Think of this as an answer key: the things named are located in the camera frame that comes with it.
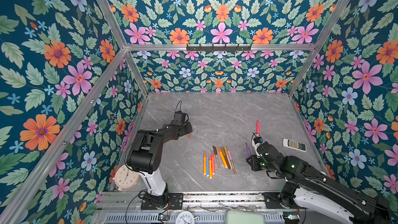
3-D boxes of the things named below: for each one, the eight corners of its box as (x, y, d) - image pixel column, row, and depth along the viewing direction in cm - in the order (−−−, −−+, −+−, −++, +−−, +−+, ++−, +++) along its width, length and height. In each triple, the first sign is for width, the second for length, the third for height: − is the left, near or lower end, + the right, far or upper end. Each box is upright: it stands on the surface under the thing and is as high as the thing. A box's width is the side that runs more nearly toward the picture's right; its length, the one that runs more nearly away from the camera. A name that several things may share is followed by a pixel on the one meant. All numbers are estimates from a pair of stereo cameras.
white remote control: (282, 145, 94) (283, 144, 93) (282, 139, 97) (283, 137, 95) (304, 152, 92) (306, 151, 90) (304, 146, 94) (306, 144, 92)
